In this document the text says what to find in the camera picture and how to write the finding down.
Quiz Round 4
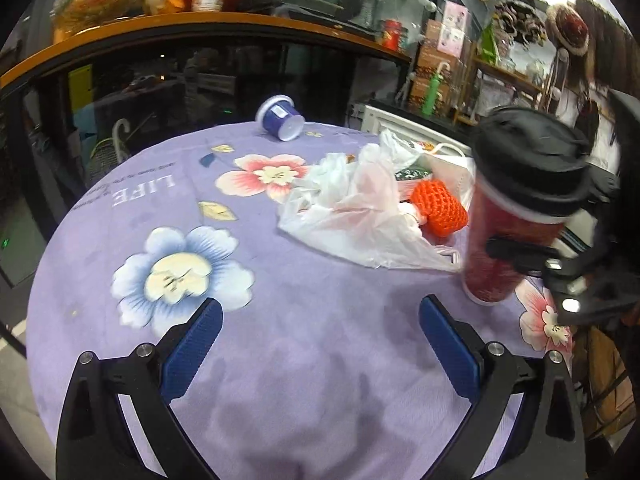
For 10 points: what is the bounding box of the blue paper cup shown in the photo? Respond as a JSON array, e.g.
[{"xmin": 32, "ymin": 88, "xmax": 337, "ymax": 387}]
[{"xmin": 255, "ymin": 94, "xmax": 306, "ymax": 143}]

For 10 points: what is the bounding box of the pink box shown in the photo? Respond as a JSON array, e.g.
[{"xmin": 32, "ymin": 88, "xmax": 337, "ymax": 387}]
[{"xmin": 440, "ymin": 1, "xmax": 469, "ymax": 55}]

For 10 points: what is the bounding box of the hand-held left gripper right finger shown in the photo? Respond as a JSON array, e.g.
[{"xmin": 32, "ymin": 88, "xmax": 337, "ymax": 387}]
[{"xmin": 418, "ymin": 294, "xmax": 587, "ymax": 480}]

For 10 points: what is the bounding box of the brown printed box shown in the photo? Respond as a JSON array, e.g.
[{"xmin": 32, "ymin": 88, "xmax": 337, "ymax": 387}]
[
  {"xmin": 409, "ymin": 80, "xmax": 453, "ymax": 113},
  {"xmin": 417, "ymin": 47, "xmax": 465, "ymax": 81}
]

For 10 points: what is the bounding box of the purple floral tablecloth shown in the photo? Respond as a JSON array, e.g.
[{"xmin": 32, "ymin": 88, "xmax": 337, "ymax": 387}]
[{"xmin": 25, "ymin": 121, "xmax": 576, "ymax": 480}]

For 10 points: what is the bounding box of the white single drawer cabinet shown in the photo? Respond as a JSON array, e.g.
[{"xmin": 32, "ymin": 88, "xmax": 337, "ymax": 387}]
[{"xmin": 360, "ymin": 104, "xmax": 473, "ymax": 153}]

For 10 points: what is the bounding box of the wrapped snack basket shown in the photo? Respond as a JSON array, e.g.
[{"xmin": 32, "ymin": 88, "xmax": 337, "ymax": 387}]
[{"xmin": 52, "ymin": 0, "xmax": 146, "ymax": 36}]

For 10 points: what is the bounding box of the red tin can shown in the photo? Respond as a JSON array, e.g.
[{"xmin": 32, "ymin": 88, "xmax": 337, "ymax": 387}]
[{"xmin": 378, "ymin": 19, "xmax": 407, "ymax": 52}]

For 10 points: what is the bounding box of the curved wooden glass counter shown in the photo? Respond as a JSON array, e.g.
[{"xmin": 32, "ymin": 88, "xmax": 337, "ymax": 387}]
[{"xmin": 0, "ymin": 10, "xmax": 416, "ymax": 281}]

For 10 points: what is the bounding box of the orange foam fruit net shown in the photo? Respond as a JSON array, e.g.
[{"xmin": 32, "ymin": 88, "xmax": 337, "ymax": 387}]
[{"xmin": 409, "ymin": 178, "xmax": 469, "ymax": 237}]

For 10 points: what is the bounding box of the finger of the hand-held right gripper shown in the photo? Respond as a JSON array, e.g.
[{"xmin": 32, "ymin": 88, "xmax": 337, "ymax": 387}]
[{"xmin": 485, "ymin": 236, "xmax": 566, "ymax": 276}]

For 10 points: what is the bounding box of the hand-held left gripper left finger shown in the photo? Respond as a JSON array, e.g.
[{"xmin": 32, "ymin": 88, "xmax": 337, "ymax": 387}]
[{"xmin": 56, "ymin": 296, "xmax": 224, "ymax": 480}]

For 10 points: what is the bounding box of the red cup with black lid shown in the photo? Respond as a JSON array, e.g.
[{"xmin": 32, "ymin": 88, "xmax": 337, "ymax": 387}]
[{"xmin": 461, "ymin": 106, "xmax": 593, "ymax": 307}]

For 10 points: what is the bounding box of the wooden shelf rack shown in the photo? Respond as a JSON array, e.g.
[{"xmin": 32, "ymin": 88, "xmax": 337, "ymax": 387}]
[{"xmin": 457, "ymin": 55, "xmax": 546, "ymax": 126}]

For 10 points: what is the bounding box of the white plastic bag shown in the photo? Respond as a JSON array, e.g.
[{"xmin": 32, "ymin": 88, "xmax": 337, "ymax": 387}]
[{"xmin": 277, "ymin": 129, "xmax": 463, "ymax": 272}]

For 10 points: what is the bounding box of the red knitted hat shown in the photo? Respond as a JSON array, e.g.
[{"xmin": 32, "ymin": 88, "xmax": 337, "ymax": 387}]
[{"xmin": 546, "ymin": 2, "xmax": 592, "ymax": 56}]

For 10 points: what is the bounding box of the green bottle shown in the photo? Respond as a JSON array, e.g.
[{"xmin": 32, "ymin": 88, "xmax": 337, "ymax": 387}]
[{"xmin": 421, "ymin": 72, "xmax": 445, "ymax": 117}]

